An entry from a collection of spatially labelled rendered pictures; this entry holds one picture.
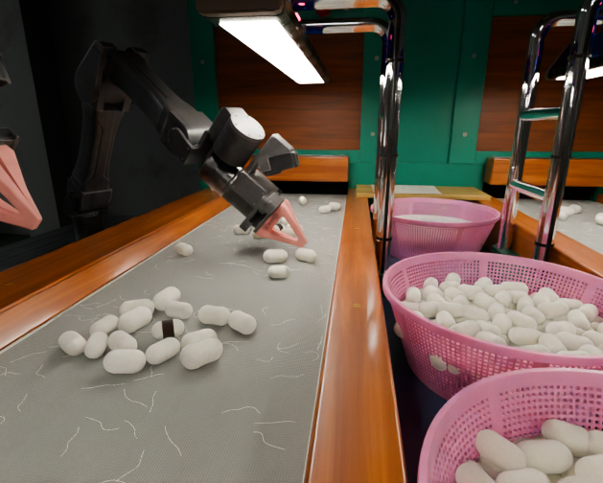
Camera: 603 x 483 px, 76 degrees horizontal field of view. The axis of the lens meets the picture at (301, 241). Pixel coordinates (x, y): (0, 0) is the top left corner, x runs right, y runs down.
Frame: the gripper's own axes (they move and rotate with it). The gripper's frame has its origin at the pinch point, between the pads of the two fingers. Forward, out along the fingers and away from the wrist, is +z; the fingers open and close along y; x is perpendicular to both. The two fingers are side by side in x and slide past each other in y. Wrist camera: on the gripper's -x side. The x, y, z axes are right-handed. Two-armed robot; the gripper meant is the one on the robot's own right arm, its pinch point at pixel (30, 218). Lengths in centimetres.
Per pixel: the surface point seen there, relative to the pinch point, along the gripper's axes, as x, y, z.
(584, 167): -56, 78, 69
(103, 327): 3.4, -1.4, 11.9
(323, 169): -11, 78, 19
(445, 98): -47, 85, 31
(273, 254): -4.4, 22.2, 20.9
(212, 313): -2.9, 2.5, 19.1
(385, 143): -27.0, 28.0, 22.8
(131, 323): 2.0, -0.3, 13.6
